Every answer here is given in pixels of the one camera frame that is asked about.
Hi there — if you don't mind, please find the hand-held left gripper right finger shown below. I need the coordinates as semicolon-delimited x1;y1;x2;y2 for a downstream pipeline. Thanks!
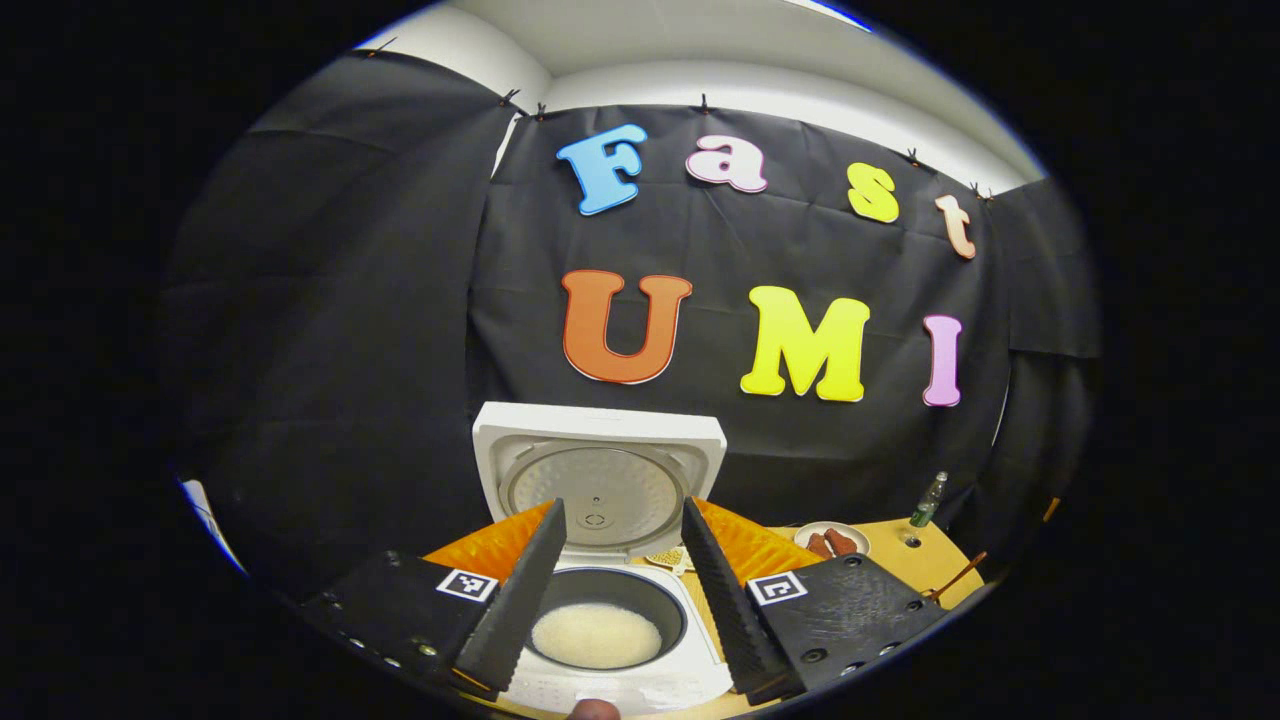
680;497;949;706

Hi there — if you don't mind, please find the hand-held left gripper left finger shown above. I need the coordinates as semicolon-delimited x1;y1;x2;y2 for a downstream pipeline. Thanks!
298;498;569;699

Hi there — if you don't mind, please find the white rice heap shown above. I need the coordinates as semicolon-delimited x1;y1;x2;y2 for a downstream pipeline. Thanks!
530;602;664;671

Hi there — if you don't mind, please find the white rice cooker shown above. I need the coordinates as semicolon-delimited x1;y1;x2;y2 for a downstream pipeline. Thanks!
472;402;738;717

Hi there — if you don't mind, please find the brown wooden spoon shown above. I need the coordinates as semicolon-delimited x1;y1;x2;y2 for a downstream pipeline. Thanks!
925;550;989;603

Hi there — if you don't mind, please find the white round plate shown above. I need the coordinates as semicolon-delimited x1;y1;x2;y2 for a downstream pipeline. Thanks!
795;521;871;559

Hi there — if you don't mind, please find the clear green-label water bottle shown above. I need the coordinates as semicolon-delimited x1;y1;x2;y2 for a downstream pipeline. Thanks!
908;471;948;529

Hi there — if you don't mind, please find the white side desk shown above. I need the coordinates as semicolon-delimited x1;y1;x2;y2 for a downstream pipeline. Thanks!
180;480;246;576

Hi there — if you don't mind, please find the black backdrop cloth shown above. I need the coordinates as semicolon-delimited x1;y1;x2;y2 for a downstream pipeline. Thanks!
165;50;1101;601

